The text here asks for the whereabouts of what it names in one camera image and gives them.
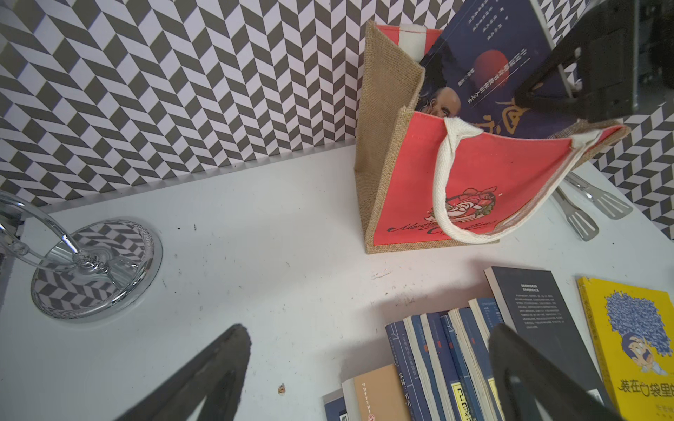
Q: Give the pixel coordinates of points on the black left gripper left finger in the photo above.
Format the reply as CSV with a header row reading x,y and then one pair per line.
x,y
209,386

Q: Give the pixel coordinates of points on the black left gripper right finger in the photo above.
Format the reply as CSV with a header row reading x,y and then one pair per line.
x,y
529,384

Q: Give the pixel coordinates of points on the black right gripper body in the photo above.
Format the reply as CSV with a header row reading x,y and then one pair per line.
x,y
626,58

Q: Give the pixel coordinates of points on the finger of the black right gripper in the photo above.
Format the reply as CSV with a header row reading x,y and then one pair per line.
x,y
554,87

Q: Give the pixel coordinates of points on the dark portrait cover book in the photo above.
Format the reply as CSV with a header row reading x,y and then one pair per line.
x,y
483,55

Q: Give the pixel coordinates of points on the red burlap Christmas bag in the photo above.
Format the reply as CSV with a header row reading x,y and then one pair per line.
x,y
426,182

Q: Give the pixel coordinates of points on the blue book yellow label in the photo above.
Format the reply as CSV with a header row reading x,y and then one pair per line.
x,y
443,362

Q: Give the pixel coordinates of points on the dark grey back-cover book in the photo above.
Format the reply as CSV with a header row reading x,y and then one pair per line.
x,y
531,303

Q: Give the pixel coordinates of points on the yellow book blue illustration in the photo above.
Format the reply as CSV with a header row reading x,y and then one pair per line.
x,y
632,331

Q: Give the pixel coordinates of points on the blue book under brown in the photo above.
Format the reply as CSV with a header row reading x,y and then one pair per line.
x,y
335,407

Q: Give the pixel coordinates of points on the brown cover book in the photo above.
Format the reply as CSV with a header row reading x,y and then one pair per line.
x,y
376,396

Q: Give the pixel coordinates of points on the stainless steel kitchen tongs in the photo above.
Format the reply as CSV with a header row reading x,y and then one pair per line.
x,y
582,223

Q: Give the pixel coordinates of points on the chrome wire jewelry stand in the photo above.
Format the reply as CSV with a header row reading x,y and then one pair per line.
x,y
91,273

